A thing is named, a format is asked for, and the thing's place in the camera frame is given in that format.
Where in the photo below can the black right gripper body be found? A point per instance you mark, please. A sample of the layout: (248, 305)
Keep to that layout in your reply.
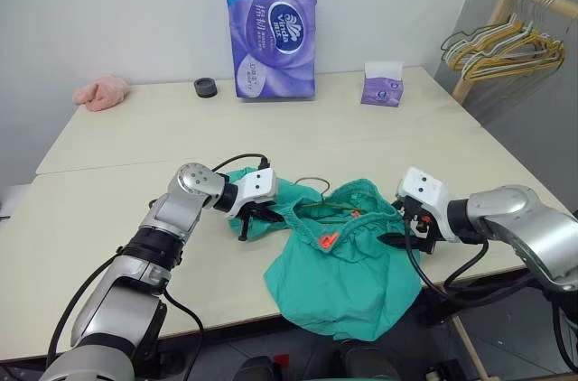
(426, 241)

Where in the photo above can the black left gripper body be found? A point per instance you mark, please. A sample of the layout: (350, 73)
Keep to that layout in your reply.
(253, 211)

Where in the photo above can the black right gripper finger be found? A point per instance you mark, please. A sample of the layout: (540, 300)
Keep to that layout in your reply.
(399, 241)

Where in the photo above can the green shorts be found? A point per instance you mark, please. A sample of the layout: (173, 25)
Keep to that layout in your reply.
(343, 281)

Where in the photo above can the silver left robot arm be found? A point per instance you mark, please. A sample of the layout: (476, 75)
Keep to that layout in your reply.
(176, 214)

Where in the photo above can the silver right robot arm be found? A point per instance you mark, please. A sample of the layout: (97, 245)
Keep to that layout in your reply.
(519, 214)

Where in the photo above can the wooden table leg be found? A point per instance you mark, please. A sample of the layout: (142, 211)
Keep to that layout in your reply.
(469, 349)

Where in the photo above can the black tape roll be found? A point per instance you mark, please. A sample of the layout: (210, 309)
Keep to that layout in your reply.
(206, 87)

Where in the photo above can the small purple tissue pack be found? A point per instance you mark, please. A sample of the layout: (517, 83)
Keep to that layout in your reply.
(381, 90)

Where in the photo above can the large purple tissue pack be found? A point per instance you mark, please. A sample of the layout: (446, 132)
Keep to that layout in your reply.
(275, 47)

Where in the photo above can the pink fluffy cloth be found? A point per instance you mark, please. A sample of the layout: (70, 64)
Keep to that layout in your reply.
(101, 93)

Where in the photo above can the wooden clothes rack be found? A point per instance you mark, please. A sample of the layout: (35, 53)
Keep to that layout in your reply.
(510, 6)

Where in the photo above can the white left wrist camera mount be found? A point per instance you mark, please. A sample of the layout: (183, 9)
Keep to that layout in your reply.
(258, 187)

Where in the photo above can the black table bracket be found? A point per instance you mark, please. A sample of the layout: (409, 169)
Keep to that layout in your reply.
(433, 309)

